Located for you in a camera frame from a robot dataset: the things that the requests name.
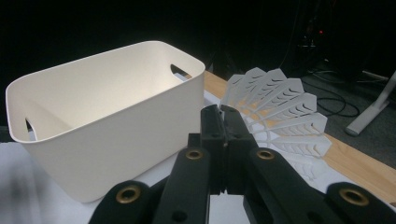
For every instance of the white shuttlecock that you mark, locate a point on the white shuttlecock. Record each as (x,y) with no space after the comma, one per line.
(289,99)

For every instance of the dark equipment with red light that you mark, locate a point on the dark equipment with red light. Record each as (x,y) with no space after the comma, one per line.
(317,46)

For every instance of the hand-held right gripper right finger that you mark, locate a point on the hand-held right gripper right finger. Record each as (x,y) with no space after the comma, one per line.
(236,140)

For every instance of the white plastic storage bin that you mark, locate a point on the white plastic storage bin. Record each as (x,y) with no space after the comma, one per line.
(109,155)

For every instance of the white metal stand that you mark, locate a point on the white metal stand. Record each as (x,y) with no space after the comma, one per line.
(370,115)

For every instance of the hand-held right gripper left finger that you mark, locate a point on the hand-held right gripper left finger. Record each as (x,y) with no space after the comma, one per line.
(213,130)

